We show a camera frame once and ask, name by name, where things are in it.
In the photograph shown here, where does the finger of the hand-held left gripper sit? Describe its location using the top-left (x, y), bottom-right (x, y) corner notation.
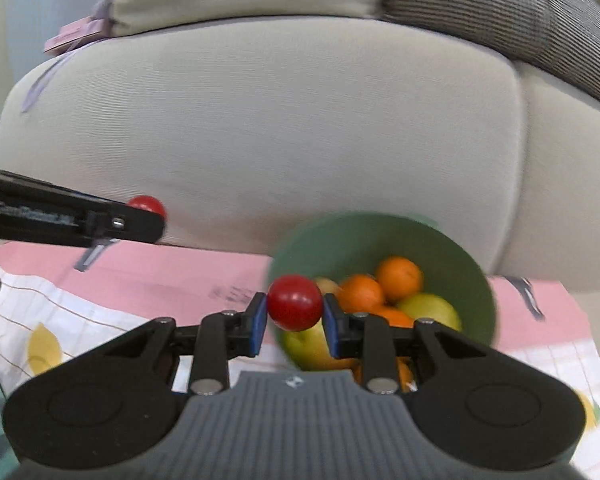
top-left (74, 239), bottom-right (120, 273)
top-left (86, 200), bottom-right (167, 248)

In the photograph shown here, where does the green bowl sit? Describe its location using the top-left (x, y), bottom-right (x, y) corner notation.
top-left (266, 211), bottom-right (499, 392)

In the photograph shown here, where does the red cherry tomato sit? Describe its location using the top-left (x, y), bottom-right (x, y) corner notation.
top-left (127, 195), bottom-right (167, 223)
top-left (266, 274), bottom-right (325, 333)

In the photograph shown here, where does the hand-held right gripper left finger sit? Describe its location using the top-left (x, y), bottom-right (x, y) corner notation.
top-left (102, 291), bottom-right (269, 395)

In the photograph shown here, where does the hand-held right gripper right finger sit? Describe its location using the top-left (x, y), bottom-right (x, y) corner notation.
top-left (321, 292), bottom-right (488, 395)

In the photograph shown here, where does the beige sofa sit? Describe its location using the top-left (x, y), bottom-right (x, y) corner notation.
top-left (0, 0), bottom-right (600, 307)

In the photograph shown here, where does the pink checked printed cloth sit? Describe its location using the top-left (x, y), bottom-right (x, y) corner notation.
top-left (0, 240), bottom-right (600, 480)

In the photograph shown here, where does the pink fabric tag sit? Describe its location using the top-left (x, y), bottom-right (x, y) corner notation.
top-left (44, 16), bottom-right (108, 57)

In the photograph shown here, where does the grey striped cushion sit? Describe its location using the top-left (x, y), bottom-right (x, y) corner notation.
top-left (381, 0), bottom-right (600, 117)

